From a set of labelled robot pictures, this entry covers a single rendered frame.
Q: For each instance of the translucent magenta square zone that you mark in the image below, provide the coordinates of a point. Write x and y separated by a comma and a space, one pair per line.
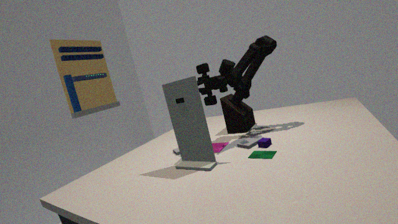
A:
218, 147

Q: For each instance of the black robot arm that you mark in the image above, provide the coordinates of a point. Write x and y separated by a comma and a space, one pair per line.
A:
253, 58

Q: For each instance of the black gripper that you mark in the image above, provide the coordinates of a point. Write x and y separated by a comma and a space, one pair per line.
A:
209, 84

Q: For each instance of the purple cube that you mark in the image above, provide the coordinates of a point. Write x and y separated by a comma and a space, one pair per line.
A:
264, 142

